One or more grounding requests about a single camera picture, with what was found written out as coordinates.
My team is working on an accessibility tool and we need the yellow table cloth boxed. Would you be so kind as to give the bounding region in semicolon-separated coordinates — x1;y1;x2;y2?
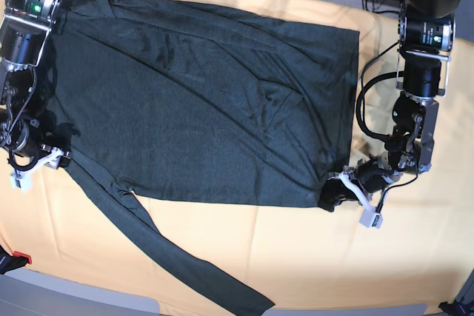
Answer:
1;0;473;315

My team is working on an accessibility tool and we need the dark green long-sleeve shirt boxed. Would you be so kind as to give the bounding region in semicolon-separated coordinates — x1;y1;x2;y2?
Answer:
42;0;359;315

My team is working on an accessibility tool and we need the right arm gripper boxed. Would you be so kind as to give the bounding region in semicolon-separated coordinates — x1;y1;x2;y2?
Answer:
8;144;70;178

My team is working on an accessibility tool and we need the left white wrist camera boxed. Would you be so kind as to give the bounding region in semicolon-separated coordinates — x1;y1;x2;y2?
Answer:
359;209;383;229

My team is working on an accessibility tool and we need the black clamp right corner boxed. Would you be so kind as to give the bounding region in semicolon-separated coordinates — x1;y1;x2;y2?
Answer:
438;300;473;316

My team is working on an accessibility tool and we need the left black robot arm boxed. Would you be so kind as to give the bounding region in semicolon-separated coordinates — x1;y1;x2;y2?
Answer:
318;0;461;217

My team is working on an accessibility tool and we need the red and black clamp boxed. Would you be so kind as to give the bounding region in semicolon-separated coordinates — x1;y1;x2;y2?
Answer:
0;247;32;275

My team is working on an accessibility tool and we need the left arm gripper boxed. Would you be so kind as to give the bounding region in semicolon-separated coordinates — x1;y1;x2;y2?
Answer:
320;158;393;212

